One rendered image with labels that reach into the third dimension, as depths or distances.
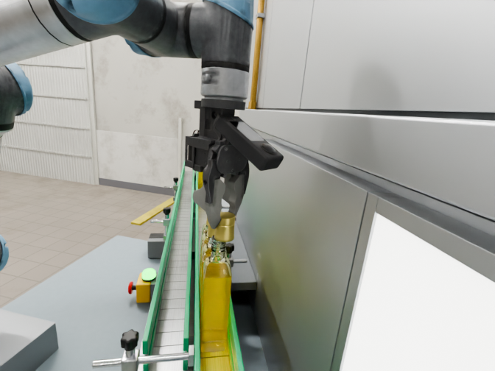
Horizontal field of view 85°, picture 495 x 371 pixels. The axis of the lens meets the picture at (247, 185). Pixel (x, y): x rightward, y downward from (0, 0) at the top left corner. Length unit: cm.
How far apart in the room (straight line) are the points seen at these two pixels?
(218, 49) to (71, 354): 81
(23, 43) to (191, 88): 373
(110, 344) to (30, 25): 76
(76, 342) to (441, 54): 96
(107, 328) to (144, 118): 375
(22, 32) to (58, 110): 494
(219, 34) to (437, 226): 35
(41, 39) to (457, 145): 43
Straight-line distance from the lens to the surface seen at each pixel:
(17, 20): 43
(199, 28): 44
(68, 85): 519
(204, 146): 44
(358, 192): 31
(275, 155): 39
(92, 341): 95
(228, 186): 47
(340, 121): 37
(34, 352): 90
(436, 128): 25
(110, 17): 36
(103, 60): 486
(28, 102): 74
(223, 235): 47
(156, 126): 436
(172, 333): 73
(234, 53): 43
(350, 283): 34
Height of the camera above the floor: 139
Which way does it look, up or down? 15 degrees down
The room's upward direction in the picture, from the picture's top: 5 degrees clockwise
